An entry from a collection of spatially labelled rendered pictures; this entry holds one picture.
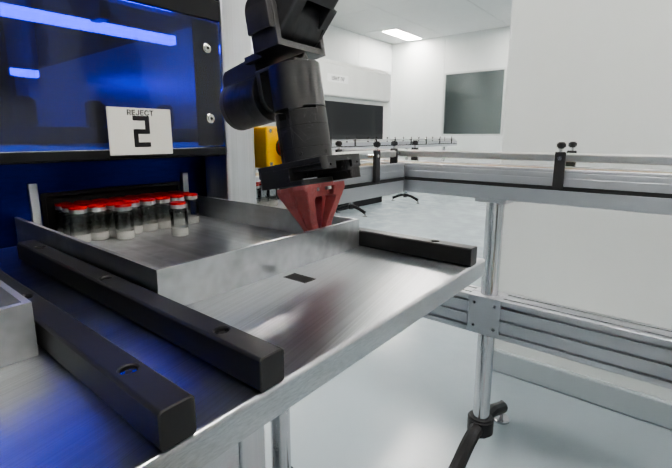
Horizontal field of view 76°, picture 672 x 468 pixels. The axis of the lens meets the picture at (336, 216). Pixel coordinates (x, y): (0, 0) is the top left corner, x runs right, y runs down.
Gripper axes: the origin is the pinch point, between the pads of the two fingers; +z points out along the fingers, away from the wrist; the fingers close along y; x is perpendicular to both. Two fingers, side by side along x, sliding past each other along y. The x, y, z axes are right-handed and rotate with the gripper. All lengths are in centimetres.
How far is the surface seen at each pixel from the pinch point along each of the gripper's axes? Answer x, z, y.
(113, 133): 10.4, -16.3, 22.2
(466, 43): -798, -234, 278
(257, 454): -10, 42, 33
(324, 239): 0.5, -0.3, -1.2
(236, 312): 16.1, 2.5, -5.0
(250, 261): 11.0, -0.3, -1.2
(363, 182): -59, -5, 35
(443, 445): -85, 85, 36
